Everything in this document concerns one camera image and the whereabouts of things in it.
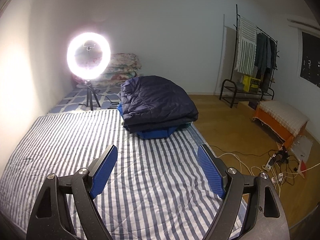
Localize navy quilted puffer jacket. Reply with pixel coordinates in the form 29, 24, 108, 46
120, 75, 199, 133

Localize black clothes rack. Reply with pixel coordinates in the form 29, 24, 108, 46
219, 10, 279, 108

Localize dark hanging clothes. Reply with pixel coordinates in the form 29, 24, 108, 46
254, 33, 277, 93

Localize white power strip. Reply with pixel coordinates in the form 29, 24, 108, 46
263, 155, 276, 172

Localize blue white striped quilt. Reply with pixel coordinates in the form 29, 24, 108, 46
1, 110, 222, 239

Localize blue and white folded garment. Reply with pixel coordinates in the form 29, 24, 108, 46
117, 102, 194, 140

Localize black tripod stand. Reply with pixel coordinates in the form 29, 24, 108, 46
79, 80, 101, 111

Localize yellow box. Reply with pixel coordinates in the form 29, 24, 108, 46
242, 75, 260, 93

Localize floral folded blanket stack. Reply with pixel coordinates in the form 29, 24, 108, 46
91, 53, 142, 86

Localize phone holder clip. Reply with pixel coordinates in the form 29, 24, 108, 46
83, 41, 96, 52

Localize dark window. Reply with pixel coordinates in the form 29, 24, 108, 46
300, 32, 320, 87

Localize striped hanging towel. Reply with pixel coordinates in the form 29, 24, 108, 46
235, 17, 257, 76

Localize white ring light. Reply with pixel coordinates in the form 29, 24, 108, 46
66, 32, 111, 81

